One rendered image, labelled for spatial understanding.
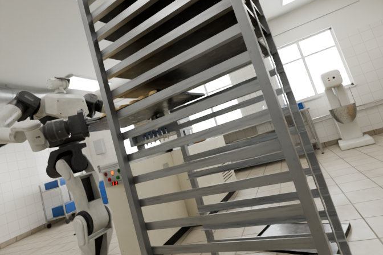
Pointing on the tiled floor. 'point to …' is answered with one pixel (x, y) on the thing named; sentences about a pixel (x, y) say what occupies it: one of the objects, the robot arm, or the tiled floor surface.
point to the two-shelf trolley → (62, 206)
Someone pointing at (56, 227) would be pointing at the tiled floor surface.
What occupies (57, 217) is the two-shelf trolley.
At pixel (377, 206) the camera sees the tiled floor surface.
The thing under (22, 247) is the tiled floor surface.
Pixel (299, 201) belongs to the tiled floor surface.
